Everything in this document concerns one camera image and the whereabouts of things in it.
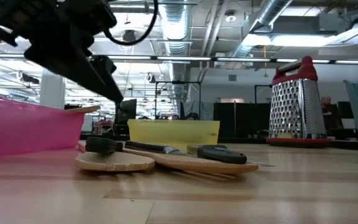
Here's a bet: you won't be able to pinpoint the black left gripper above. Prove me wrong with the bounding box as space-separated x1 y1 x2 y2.
0 0 124 104

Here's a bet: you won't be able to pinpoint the plain wooden spatula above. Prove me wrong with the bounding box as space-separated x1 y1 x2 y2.
63 105 101 114

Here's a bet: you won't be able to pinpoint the black-handled steel knife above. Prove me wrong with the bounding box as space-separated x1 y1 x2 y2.
124 140 275 167
85 136 124 156

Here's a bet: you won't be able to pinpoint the wooden spork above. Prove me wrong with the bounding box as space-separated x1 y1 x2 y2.
74 151 156 172

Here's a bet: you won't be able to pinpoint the wooden slotted spoon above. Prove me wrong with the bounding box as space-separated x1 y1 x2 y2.
121 147 260 175

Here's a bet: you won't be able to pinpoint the all-black knife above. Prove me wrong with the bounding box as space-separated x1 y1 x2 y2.
196 144 248 165

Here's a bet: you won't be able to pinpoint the white building column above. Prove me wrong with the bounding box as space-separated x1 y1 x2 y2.
39 70 67 110

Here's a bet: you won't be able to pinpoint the dark computer monitor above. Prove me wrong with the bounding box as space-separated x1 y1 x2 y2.
113 98 138 135

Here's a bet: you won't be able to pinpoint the pink plastic bin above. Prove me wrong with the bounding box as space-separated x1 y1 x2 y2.
0 95 86 159

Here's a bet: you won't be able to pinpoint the long ceiling light bar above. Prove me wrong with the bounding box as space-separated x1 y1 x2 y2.
0 53 358 65

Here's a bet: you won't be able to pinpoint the yellow plastic bin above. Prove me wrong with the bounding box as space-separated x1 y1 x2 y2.
127 118 221 149

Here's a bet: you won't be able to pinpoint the grey tarp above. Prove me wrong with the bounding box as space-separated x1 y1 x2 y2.
180 100 215 121

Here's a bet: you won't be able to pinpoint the black partition panel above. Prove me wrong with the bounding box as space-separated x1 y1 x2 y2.
213 101 272 139

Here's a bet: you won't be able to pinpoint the steel box grater red trim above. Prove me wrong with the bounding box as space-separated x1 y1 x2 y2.
265 55 332 148

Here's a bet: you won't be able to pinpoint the ceiling cord reel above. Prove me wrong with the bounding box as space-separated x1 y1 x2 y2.
121 29 138 47

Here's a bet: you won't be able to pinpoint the black metal table frame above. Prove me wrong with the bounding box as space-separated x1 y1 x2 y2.
79 133 358 151

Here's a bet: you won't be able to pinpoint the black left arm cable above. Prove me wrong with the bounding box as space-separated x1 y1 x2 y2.
103 0 159 47

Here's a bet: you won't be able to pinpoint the silver spiral air duct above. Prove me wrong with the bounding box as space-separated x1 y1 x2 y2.
157 0 193 103
228 0 294 62

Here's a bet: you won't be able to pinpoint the yellow hanging pendant cord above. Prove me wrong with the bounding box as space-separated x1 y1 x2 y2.
262 45 269 78

